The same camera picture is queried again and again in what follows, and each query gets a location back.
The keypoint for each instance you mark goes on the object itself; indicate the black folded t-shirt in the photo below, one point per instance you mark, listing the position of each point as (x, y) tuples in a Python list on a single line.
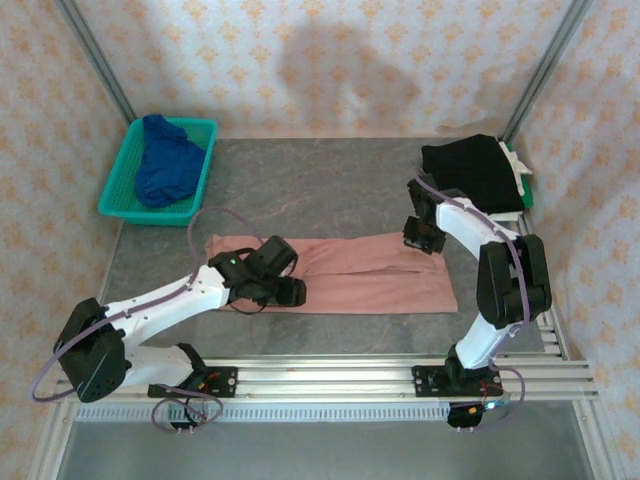
[(470, 170)]

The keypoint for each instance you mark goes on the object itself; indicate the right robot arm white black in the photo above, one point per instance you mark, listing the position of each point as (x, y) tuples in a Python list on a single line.
[(510, 280)]

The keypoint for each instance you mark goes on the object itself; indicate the black controller box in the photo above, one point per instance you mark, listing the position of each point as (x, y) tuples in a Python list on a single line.
[(465, 416)]

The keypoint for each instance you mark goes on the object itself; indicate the aluminium frame post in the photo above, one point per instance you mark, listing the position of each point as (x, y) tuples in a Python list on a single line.
[(545, 70), (100, 65)]

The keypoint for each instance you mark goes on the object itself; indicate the aluminium side rail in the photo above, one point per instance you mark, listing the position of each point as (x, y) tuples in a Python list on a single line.
[(555, 340)]

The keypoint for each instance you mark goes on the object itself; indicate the white folded t-shirt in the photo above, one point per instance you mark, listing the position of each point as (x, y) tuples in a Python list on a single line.
[(515, 160)]

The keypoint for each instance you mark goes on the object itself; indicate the pink printed t-shirt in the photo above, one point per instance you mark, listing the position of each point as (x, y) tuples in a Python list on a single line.
[(375, 295)]

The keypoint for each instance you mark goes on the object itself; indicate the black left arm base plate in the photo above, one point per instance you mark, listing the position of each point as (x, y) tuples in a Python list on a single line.
[(225, 382)]

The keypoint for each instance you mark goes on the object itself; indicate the blue t-shirt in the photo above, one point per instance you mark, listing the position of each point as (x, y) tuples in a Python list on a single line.
[(165, 165)]

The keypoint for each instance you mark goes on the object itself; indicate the teal plastic basket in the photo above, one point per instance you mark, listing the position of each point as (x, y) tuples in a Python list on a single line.
[(120, 165)]

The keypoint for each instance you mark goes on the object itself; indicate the aluminium cross rail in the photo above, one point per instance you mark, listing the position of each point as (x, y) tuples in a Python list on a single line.
[(325, 380)]

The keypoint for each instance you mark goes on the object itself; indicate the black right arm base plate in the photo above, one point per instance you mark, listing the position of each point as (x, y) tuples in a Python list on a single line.
[(425, 382)]

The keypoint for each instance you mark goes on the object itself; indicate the green folded t-shirt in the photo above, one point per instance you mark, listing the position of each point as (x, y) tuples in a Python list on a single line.
[(529, 192)]

